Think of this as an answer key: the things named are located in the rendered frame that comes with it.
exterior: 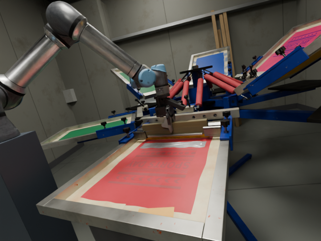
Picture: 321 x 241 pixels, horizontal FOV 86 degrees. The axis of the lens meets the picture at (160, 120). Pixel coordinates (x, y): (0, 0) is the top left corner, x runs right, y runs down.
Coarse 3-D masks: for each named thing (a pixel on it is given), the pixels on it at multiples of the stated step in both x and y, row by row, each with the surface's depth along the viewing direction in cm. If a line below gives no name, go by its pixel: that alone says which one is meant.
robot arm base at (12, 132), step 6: (0, 114) 63; (0, 120) 63; (6, 120) 65; (0, 126) 62; (6, 126) 63; (12, 126) 66; (0, 132) 61; (6, 132) 62; (12, 132) 64; (18, 132) 68; (0, 138) 61; (6, 138) 62; (12, 138) 64
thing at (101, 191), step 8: (136, 152) 92; (128, 160) 84; (120, 168) 77; (104, 176) 73; (112, 176) 72; (96, 184) 68; (104, 184) 67; (112, 184) 66; (88, 192) 64; (96, 192) 63; (104, 192) 62; (112, 192) 61; (120, 192) 60; (128, 192) 59; (96, 200) 58; (104, 200) 57; (112, 200) 57; (120, 200) 56; (128, 200) 55
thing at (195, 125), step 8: (184, 120) 93; (192, 120) 90; (200, 120) 88; (144, 128) 102; (152, 128) 100; (160, 128) 98; (168, 128) 96; (176, 128) 94; (184, 128) 93; (192, 128) 91; (200, 128) 89
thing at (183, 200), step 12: (204, 156) 73; (192, 168) 66; (192, 180) 58; (144, 192) 57; (156, 192) 56; (168, 192) 55; (180, 192) 54; (192, 192) 53; (132, 204) 53; (144, 204) 52; (156, 204) 51; (168, 204) 50; (180, 204) 49; (192, 204) 48
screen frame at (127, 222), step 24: (120, 144) 98; (96, 168) 77; (216, 168) 56; (72, 192) 65; (216, 192) 46; (72, 216) 50; (96, 216) 46; (120, 216) 44; (144, 216) 43; (216, 216) 38; (168, 240) 38; (192, 240) 35; (216, 240) 33
